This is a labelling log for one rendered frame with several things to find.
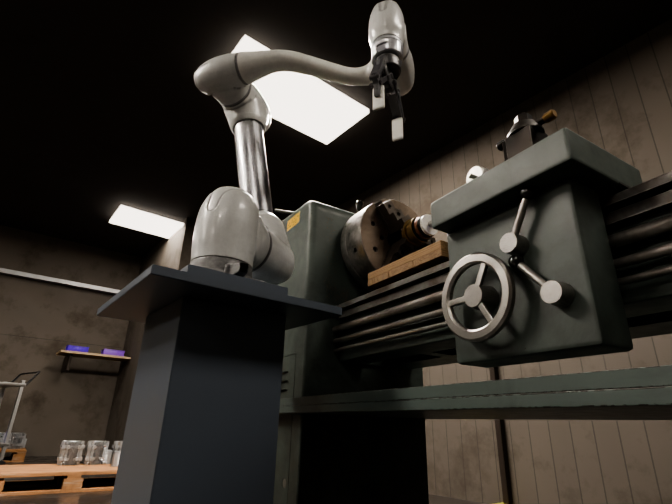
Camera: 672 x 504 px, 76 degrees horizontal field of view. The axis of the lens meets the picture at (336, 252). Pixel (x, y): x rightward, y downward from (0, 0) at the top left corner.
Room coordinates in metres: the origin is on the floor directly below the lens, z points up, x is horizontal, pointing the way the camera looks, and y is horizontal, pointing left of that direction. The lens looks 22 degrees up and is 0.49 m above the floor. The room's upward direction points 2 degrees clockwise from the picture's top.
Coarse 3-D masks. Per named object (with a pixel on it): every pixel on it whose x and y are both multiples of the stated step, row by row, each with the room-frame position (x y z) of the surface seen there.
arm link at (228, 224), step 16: (224, 192) 0.97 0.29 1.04; (240, 192) 0.98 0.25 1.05; (208, 208) 0.96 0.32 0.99; (224, 208) 0.95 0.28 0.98; (240, 208) 0.97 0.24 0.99; (256, 208) 1.01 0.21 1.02; (208, 224) 0.95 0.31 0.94; (224, 224) 0.95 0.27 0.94; (240, 224) 0.97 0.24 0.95; (256, 224) 1.02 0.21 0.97; (192, 240) 1.00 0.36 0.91; (208, 240) 0.95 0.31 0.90; (224, 240) 0.95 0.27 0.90; (240, 240) 0.97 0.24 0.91; (256, 240) 1.03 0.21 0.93; (192, 256) 0.98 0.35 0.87; (224, 256) 0.96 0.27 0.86; (240, 256) 0.98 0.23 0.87; (256, 256) 1.05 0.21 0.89
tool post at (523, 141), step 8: (528, 128) 0.78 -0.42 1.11; (536, 128) 0.79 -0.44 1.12; (512, 136) 0.81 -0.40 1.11; (520, 136) 0.79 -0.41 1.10; (528, 136) 0.78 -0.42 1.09; (536, 136) 0.78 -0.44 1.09; (544, 136) 0.80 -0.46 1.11; (504, 144) 0.83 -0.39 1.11; (512, 144) 0.81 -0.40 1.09; (520, 144) 0.80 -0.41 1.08; (528, 144) 0.78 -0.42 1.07; (504, 152) 0.84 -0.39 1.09; (512, 152) 0.82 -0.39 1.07; (504, 160) 0.84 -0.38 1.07
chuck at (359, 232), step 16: (368, 208) 1.28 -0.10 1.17; (400, 208) 1.35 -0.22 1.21; (352, 224) 1.32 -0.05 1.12; (368, 224) 1.28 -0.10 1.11; (384, 224) 1.31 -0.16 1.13; (352, 240) 1.31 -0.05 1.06; (368, 240) 1.28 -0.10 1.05; (384, 240) 1.31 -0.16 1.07; (352, 256) 1.33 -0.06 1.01; (368, 256) 1.28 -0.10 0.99; (384, 256) 1.31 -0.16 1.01; (368, 272) 1.33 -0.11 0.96
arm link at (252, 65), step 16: (240, 64) 1.03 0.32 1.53; (256, 64) 1.03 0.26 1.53; (272, 64) 1.03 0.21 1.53; (288, 64) 1.02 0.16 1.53; (304, 64) 1.03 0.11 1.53; (320, 64) 1.04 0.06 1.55; (336, 64) 1.05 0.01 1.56; (368, 64) 1.05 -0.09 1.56; (256, 80) 1.09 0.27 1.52; (336, 80) 1.08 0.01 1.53; (352, 80) 1.08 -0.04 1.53; (368, 80) 1.07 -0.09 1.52; (400, 80) 1.05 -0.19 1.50
